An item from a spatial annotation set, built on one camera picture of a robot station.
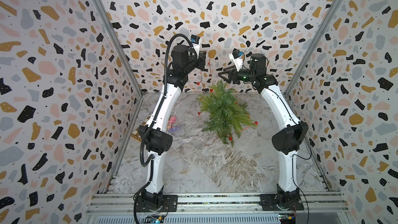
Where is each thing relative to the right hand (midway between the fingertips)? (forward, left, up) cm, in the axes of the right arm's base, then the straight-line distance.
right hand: (222, 72), depth 79 cm
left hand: (+4, +7, +9) cm, 12 cm away
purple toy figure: (-12, +30, -35) cm, 47 cm away
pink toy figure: (-4, +31, -35) cm, 47 cm away
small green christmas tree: (-19, -1, -11) cm, 22 cm away
